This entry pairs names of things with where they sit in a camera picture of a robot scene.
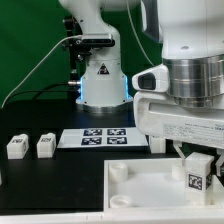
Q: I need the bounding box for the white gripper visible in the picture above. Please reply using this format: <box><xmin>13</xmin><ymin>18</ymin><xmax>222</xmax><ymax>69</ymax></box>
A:
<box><xmin>134</xmin><ymin>91</ymin><xmax>224</xmax><ymax>165</ymax></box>

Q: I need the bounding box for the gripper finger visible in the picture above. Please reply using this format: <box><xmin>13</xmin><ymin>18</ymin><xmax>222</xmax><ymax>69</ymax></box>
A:
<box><xmin>215</xmin><ymin>149</ymin><xmax>224</xmax><ymax>176</ymax></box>

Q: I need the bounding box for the white square tabletop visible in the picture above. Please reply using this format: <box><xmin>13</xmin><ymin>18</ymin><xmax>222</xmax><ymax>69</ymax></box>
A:
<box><xmin>104</xmin><ymin>158</ymin><xmax>224</xmax><ymax>211</ymax></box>

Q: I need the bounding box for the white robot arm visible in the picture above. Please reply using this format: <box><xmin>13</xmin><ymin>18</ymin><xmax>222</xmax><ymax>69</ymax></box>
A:
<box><xmin>59</xmin><ymin>0</ymin><xmax>224</xmax><ymax>159</ymax></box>

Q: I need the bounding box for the white tag sheet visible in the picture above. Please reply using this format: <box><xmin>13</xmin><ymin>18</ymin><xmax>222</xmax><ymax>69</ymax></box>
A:
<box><xmin>58</xmin><ymin>127</ymin><xmax>147</xmax><ymax>148</ymax></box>

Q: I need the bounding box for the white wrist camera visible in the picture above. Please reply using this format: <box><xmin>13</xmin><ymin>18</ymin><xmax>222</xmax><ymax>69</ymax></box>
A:
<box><xmin>132</xmin><ymin>64</ymin><xmax>169</xmax><ymax>93</ymax></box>

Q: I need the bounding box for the black cable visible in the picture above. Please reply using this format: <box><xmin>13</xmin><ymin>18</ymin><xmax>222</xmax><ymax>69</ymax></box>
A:
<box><xmin>3</xmin><ymin>82</ymin><xmax>78</xmax><ymax>104</ymax></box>

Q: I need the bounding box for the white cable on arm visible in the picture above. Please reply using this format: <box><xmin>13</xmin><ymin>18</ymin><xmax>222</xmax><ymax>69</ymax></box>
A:
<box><xmin>125</xmin><ymin>0</ymin><xmax>156</xmax><ymax>68</ymax></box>

